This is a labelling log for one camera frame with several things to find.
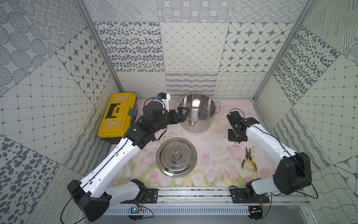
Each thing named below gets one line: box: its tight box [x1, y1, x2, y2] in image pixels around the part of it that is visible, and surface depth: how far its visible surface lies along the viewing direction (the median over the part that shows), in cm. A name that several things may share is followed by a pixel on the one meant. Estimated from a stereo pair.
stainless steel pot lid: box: [156, 137, 198, 178], surface depth 90 cm
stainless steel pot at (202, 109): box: [174, 93, 221, 133], surface depth 100 cm
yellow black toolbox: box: [97, 92, 138, 145], surface depth 90 cm
